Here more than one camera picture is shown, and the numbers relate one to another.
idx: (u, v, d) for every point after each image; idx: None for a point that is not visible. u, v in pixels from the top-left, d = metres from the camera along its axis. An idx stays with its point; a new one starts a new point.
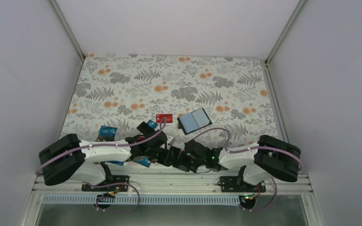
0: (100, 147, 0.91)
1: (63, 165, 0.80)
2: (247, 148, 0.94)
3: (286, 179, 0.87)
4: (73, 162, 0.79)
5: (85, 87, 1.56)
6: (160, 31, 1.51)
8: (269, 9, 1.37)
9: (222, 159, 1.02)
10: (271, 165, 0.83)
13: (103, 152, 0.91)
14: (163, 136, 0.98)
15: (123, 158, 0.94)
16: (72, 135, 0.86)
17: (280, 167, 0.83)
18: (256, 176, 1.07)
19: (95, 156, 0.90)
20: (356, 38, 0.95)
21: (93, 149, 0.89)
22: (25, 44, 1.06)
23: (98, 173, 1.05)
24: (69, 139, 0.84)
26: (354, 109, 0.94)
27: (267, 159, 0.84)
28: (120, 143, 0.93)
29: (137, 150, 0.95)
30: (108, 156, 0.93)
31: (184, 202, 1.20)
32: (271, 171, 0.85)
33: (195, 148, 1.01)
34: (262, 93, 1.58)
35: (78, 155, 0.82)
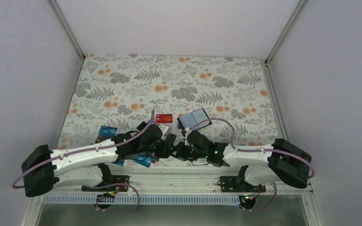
0: (74, 155, 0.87)
1: (35, 179, 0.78)
2: (260, 149, 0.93)
3: (296, 186, 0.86)
4: (42, 176, 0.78)
5: (85, 87, 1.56)
6: (160, 31, 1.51)
8: (269, 9, 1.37)
9: (227, 156, 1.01)
10: (285, 170, 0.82)
13: (79, 159, 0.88)
14: (156, 133, 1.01)
15: (109, 159, 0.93)
16: (45, 147, 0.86)
17: (294, 174, 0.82)
18: (258, 178, 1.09)
19: (71, 165, 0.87)
20: (356, 37, 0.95)
21: (66, 158, 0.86)
22: (25, 44, 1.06)
23: (92, 176, 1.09)
24: (40, 151, 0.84)
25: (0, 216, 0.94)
26: (354, 109, 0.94)
27: (282, 164, 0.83)
28: (101, 147, 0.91)
29: (128, 148, 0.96)
30: (87, 161, 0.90)
31: (184, 202, 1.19)
32: (283, 176, 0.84)
33: (199, 139, 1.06)
34: (262, 93, 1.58)
35: (50, 167, 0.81)
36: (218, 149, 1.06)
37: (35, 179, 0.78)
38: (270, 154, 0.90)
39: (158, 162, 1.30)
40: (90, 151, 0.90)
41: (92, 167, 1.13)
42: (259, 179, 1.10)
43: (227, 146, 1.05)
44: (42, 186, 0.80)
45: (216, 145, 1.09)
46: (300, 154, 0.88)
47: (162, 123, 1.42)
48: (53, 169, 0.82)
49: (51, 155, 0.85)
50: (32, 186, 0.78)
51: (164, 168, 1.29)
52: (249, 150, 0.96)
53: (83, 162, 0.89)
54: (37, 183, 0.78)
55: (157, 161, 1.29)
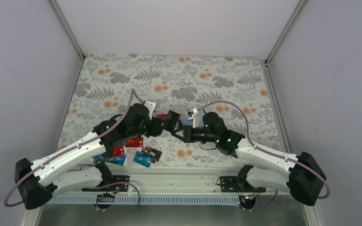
0: (54, 161, 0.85)
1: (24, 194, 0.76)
2: (283, 157, 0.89)
3: (304, 202, 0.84)
4: (29, 189, 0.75)
5: (85, 87, 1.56)
6: (160, 31, 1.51)
8: (269, 9, 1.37)
9: (242, 148, 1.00)
10: (305, 186, 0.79)
13: (62, 162, 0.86)
14: (140, 110, 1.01)
15: (96, 151, 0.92)
16: (24, 160, 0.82)
17: (310, 191, 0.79)
18: (261, 180, 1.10)
19: (57, 170, 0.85)
20: (356, 37, 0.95)
21: (47, 165, 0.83)
22: (25, 44, 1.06)
23: (90, 176, 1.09)
24: (20, 166, 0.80)
25: None
26: (354, 109, 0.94)
27: (302, 178, 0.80)
28: (80, 142, 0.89)
29: (115, 133, 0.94)
30: (72, 161, 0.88)
31: (184, 202, 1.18)
32: (297, 189, 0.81)
33: (217, 122, 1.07)
34: (262, 93, 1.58)
35: (34, 179, 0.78)
36: (232, 138, 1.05)
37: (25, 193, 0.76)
38: (293, 165, 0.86)
39: (158, 162, 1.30)
40: (71, 151, 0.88)
41: (90, 169, 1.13)
42: (261, 182, 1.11)
43: (243, 139, 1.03)
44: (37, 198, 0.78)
45: (230, 133, 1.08)
46: (320, 173, 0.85)
47: None
48: (38, 180, 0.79)
49: (31, 167, 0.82)
50: (27, 200, 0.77)
51: (164, 168, 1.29)
52: (270, 153, 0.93)
53: (68, 163, 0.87)
54: (29, 197, 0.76)
55: (157, 161, 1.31)
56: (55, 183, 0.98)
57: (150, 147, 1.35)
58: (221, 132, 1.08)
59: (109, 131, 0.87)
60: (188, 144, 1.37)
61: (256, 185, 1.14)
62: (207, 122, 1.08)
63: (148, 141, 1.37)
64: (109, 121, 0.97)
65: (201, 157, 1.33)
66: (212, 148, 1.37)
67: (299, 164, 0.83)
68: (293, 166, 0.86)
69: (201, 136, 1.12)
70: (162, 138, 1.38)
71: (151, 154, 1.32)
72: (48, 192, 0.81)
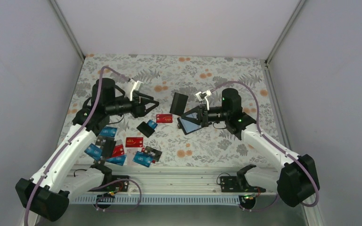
0: (54, 165, 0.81)
1: (42, 206, 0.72)
2: (284, 151, 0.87)
3: (286, 198, 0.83)
4: (45, 199, 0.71)
5: (85, 87, 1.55)
6: (160, 31, 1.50)
8: (269, 9, 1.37)
9: (248, 131, 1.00)
10: (292, 184, 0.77)
13: (62, 164, 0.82)
14: (106, 85, 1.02)
15: (87, 139, 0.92)
16: (21, 179, 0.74)
17: (296, 189, 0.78)
18: (258, 177, 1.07)
19: (61, 173, 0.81)
20: (355, 37, 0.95)
21: (49, 172, 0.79)
22: (25, 44, 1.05)
23: (94, 174, 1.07)
24: (22, 186, 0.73)
25: None
26: (353, 109, 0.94)
27: (294, 176, 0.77)
28: (69, 138, 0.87)
29: (94, 116, 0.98)
30: (70, 159, 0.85)
31: (184, 202, 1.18)
32: (284, 182, 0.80)
33: (234, 98, 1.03)
34: (262, 93, 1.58)
35: (45, 189, 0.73)
36: (243, 119, 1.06)
37: (42, 205, 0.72)
38: (291, 161, 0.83)
39: (158, 162, 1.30)
40: (65, 149, 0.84)
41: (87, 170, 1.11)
42: (258, 180, 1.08)
43: (253, 124, 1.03)
44: (56, 205, 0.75)
45: (242, 115, 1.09)
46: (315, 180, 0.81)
47: (162, 123, 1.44)
48: (48, 189, 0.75)
49: (34, 182, 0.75)
50: (47, 212, 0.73)
51: (164, 168, 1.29)
52: (274, 145, 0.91)
53: (67, 163, 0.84)
54: (47, 207, 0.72)
55: (157, 161, 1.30)
56: (65, 189, 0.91)
57: (150, 147, 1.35)
58: (234, 111, 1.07)
59: (89, 117, 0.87)
60: (188, 144, 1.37)
61: (252, 183, 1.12)
62: (226, 96, 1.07)
63: (148, 141, 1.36)
64: (84, 109, 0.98)
65: (201, 157, 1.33)
66: (212, 148, 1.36)
67: (298, 165, 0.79)
68: (291, 163, 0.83)
69: (217, 117, 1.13)
70: (162, 138, 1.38)
71: (151, 154, 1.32)
72: (65, 197, 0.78)
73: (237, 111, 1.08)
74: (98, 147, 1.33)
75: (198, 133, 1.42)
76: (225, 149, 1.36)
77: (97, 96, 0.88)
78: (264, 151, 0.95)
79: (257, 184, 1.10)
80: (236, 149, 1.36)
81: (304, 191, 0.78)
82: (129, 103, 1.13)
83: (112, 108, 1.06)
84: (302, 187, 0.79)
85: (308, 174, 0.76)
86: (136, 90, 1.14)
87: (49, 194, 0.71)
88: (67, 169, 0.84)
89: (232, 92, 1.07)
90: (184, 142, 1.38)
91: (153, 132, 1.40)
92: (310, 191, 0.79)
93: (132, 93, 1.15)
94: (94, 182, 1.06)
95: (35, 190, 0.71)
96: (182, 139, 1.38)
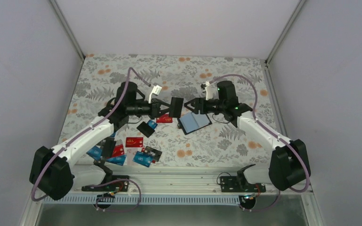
0: (75, 141, 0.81)
1: (52, 177, 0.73)
2: (276, 135, 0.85)
3: (276, 183, 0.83)
4: (60, 169, 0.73)
5: (85, 87, 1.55)
6: (160, 31, 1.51)
8: (269, 9, 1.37)
9: (243, 117, 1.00)
10: (284, 166, 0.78)
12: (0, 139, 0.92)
13: (82, 143, 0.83)
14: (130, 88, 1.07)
15: (108, 132, 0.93)
16: (42, 148, 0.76)
17: (285, 172, 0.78)
18: (256, 174, 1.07)
19: (78, 151, 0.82)
20: (355, 37, 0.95)
21: (69, 146, 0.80)
22: (24, 44, 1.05)
23: (96, 171, 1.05)
24: (40, 154, 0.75)
25: None
26: (352, 110, 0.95)
27: (284, 158, 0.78)
28: (94, 124, 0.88)
29: (117, 114, 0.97)
30: (90, 142, 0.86)
31: (184, 202, 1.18)
32: (275, 165, 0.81)
33: (228, 86, 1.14)
34: (262, 93, 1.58)
35: (61, 159, 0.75)
36: (240, 107, 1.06)
37: (54, 177, 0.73)
38: (282, 145, 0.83)
39: (158, 162, 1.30)
40: (87, 132, 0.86)
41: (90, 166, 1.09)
42: (256, 176, 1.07)
43: (248, 111, 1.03)
44: (65, 181, 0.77)
45: (239, 104, 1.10)
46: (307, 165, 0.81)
47: (162, 123, 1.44)
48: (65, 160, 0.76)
49: (53, 151, 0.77)
50: (54, 185, 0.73)
51: (164, 168, 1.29)
52: (267, 129, 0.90)
53: (85, 144, 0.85)
54: (58, 179, 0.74)
55: (157, 161, 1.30)
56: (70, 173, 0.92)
57: (150, 147, 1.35)
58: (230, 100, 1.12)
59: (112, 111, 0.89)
60: (188, 143, 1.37)
61: (251, 181, 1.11)
62: (221, 86, 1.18)
63: (148, 141, 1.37)
64: (106, 108, 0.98)
65: (201, 157, 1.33)
66: (212, 148, 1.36)
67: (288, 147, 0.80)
68: (282, 146, 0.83)
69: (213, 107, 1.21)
70: (162, 138, 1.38)
71: (151, 154, 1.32)
72: (70, 176, 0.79)
73: (231, 102, 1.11)
74: (98, 147, 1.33)
75: (198, 133, 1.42)
76: (225, 149, 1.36)
77: (122, 96, 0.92)
78: (256, 134, 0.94)
79: (256, 180, 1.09)
80: (236, 149, 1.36)
81: (293, 175, 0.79)
82: (148, 105, 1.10)
83: (132, 109, 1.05)
84: (292, 170, 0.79)
85: (299, 158, 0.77)
86: (156, 93, 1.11)
87: (65, 164, 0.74)
88: (83, 150, 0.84)
89: (225, 83, 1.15)
90: (184, 142, 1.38)
91: (153, 132, 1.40)
92: (300, 175, 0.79)
93: (150, 97, 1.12)
94: (93, 180, 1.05)
95: (52, 159, 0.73)
96: (182, 139, 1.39)
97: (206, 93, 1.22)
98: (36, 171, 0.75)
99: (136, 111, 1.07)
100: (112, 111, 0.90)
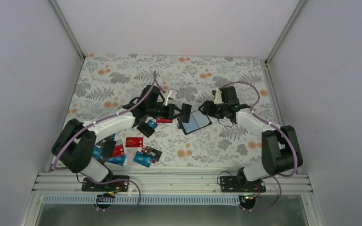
0: (104, 122, 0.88)
1: (78, 148, 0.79)
2: (267, 122, 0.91)
3: (267, 167, 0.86)
4: (87, 141, 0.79)
5: (85, 87, 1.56)
6: (160, 31, 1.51)
8: (269, 9, 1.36)
9: (241, 112, 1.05)
10: (271, 147, 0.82)
12: (0, 139, 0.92)
13: (109, 125, 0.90)
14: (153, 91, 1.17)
15: (129, 124, 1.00)
16: (73, 120, 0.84)
17: (274, 154, 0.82)
18: (253, 171, 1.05)
19: (103, 131, 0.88)
20: (355, 37, 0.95)
21: (98, 125, 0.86)
22: (24, 44, 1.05)
23: (102, 166, 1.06)
24: (72, 125, 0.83)
25: None
26: (352, 110, 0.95)
27: (272, 140, 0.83)
28: (121, 112, 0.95)
29: (137, 111, 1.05)
30: (115, 126, 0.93)
31: (184, 202, 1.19)
32: (265, 148, 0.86)
33: (229, 89, 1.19)
34: (262, 93, 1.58)
35: (89, 133, 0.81)
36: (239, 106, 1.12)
37: (78, 147, 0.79)
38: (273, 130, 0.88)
39: (158, 162, 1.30)
40: (115, 117, 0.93)
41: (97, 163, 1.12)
42: (253, 173, 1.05)
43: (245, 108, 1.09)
44: (85, 156, 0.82)
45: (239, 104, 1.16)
46: (296, 150, 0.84)
47: (162, 123, 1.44)
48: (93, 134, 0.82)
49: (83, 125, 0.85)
50: (79, 156, 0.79)
51: (164, 168, 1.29)
52: (258, 118, 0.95)
53: (111, 127, 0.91)
54: (84, 150, 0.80)
55: (157, 161, 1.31)
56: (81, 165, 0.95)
57: (150, 147, 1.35)
58: (232, 100, 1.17)
59: (137, 104, 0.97)
60: (188, 144, 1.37)
61: (251, 178, 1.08)
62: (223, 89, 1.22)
63: (148, 141, 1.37)
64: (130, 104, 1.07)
65: (201, 158, 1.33)
66: (212, 148, 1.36)
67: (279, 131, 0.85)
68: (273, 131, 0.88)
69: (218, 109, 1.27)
70: (162, 138, 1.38)
71: (151, 154, 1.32)
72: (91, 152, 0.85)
73: (234, 103, 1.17)
74: (97, 147, 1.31)
75: (198, 133, 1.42)
76: (225, 149, 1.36)
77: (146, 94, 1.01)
78: (252, 125, 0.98)
79: (253, 177, 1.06)
80: (236, 149, 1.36)
81: (282, 159, 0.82)
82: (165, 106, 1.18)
83: (151, 110, 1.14)
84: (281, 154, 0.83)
85: (287, 140, 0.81)
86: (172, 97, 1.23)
87: (92, 137, 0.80)
88: (107, 132, 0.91)
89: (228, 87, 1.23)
90: (184, 142, 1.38)
91: (153, 132, 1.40)
92: (289, 160, 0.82)
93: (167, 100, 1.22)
94: (96, 174, 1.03)
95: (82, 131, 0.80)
96: (182, 139, 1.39)
97: (217, 98, 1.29)
98: (63, 140, 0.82)
99: (153, 112, 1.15)
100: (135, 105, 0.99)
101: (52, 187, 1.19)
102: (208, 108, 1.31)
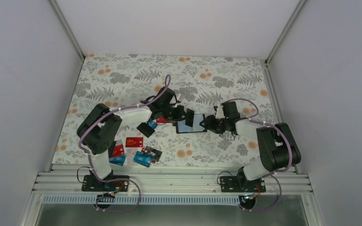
0: (128, 110, 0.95)
1: (103, 129, 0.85)
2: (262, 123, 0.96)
3: (266, 163, 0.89)
4: (113, 123, 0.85)
5: (85, 87, 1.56)
6: (160, 31, 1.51)
8: (269, 9, 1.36)
9: (239, 123, 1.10)
10: (266, 142, 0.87)
12: (0, 139, 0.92)
13: (130, 114, 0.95)
14: (170, 91, 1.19)
15: (145, 117, 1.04)
16: (100, 104, 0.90)
17: (269, 148, 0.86)
18: (253, 171, 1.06)
19: (125, 119, 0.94)
20: (356, 37, 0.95)
21: (121, 112, 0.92)
22: (24, 44, 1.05)
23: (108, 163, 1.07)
24: (100, 108, 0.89)
25: None
26: (352, 110, 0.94)
27: (266, 135, 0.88)
28: (141, 105, 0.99)
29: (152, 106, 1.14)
30: (135, 116, 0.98)
31: (184, 202, 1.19)
32: (261, 144, 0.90)
33: (230, 103, 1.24)
34: (262, 93, 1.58)
35: (113, 117, 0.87)
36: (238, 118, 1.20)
37: (104, 127, 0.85)
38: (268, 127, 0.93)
39: (158, 162, 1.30)
40: (135, 109, 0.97)
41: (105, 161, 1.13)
42: (253, 173, 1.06)
43: (239, 123, 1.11)
44: (108, 139, 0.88)
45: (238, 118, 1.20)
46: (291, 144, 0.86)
47: (162, 123, 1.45)
48: (118, 118, 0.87)
49: (108, 110, 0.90)
50: (103, 137, 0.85)
51: (164, 168, 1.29)
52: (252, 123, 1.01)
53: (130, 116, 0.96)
54: (108, 132, 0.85)
55: (157, 161, 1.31)
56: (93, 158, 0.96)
57: (150, 147, 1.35)
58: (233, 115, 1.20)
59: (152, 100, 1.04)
60: (188, 144, 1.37)
61: (252, 178, 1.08)
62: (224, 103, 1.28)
63: (148, 141, 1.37)
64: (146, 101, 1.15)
65: (201, 157, 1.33)
66: (212, 148, 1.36)
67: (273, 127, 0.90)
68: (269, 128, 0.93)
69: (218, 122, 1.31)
70: (163, 138, 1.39)
71: (151, 154, 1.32)
72: (112, 136, 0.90)
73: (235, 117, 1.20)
74: None
75: (198, 133, 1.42)
76: (225, 149, 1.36)
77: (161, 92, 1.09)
78: (250, 128, 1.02)
79: (254, 176, 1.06)
80: (236, 149, 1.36)
81: (277, 153, 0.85)
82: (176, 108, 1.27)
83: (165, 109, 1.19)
84: (276, 149, 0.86)
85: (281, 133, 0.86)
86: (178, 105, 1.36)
87: (118, 120, 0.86)
88: (126, 120, 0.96)
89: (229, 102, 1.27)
90: (184, 142, 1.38)
91: (153, 132, 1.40)
92: (284, 155, 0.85)
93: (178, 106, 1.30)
94: (99, 171, 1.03)
95: (108, 115, 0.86)
96: (182, 140, 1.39)
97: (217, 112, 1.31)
98: (88, 121, 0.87)
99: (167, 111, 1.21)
100: (152, 99, 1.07)
101: (52, 187, 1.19)
102: (209, 121, 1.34)
